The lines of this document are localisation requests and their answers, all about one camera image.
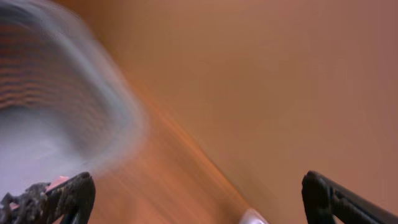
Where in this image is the white barcode scanner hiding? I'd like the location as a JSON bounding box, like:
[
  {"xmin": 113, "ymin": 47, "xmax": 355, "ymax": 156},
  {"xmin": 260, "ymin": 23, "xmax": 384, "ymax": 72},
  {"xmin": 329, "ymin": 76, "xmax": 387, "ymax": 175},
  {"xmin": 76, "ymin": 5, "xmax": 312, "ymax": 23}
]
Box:
[{"xmin": 239, "ymin": 208, "xmax": 269, "ymax": 224}]

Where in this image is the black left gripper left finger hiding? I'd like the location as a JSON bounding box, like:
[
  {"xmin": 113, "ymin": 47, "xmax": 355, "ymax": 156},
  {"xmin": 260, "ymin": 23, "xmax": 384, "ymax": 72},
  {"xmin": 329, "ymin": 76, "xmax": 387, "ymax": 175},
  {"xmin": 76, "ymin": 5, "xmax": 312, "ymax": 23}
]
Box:
[{"xmin": 1, "ymin": 172, "xmax": 96, "ymax": 224}]

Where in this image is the grey plastic shopping basket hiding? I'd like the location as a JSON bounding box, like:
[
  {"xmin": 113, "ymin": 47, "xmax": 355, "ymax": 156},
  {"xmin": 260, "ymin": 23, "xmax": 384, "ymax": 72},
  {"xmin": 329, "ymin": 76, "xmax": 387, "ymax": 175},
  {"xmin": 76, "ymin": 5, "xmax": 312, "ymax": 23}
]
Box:
[{"xmin": 1, "ymin": 1, "xmax": 146, "ymax": 195}]

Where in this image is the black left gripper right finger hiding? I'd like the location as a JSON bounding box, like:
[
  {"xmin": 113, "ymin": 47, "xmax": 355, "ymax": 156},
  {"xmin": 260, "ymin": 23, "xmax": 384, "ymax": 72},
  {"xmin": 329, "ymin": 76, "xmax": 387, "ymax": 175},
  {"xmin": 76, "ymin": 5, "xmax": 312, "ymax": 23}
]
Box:
[{"xmin": 302, "ymin": 171, "xmax": 397, "ymax": 224}]

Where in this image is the red tissue packet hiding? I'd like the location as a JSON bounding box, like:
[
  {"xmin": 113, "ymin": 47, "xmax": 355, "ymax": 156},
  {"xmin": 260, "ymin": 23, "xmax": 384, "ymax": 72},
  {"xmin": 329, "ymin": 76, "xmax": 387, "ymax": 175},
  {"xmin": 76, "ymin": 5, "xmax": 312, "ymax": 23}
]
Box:
[{"xmin": 10, "ymin": 176, "xmax": 69, "ymax": 210}]

